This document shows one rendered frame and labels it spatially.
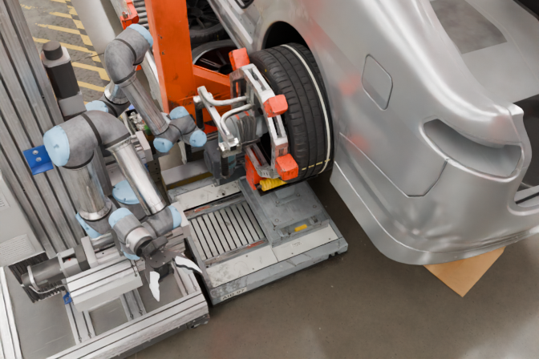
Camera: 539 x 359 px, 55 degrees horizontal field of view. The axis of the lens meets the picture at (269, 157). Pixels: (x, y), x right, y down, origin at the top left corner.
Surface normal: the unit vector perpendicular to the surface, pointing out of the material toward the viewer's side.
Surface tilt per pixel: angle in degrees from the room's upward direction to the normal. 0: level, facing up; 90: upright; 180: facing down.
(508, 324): 0
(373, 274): 0
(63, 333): 0
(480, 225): 90
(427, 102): 78
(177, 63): 90
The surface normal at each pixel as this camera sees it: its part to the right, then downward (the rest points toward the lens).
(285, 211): 0.02, -0.67
